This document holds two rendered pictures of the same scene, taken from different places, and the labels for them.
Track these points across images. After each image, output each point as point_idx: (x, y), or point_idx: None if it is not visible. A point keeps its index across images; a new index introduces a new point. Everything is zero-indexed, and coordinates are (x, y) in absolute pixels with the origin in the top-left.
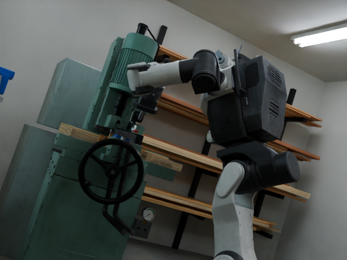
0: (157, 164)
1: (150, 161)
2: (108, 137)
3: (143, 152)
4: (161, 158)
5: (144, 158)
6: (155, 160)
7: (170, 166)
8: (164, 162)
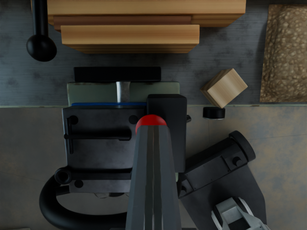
0: (252, 106)
1: (257, 23)
2: (68, 15)
3: (209, 95)
4: (302, 49)
5: (211, 102)
6: (275, 33)
7: (304, 98)
8: (289, 95)
